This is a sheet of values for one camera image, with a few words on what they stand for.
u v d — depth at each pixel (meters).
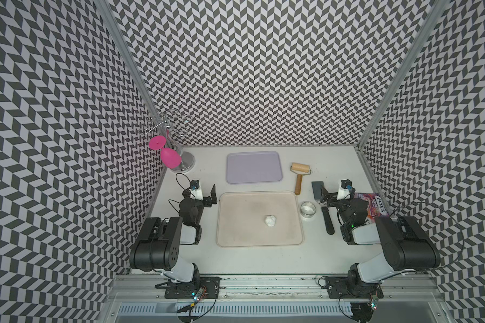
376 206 0.91
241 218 0.90
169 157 0.90
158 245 0.44
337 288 0.72
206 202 0.82
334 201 0.80
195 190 0.77
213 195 0.88
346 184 0.74
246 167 1.08
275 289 0.74
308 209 0.94
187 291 0.67
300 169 1.11
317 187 1.05
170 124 0.91
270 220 0.87
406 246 0.44
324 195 0.81
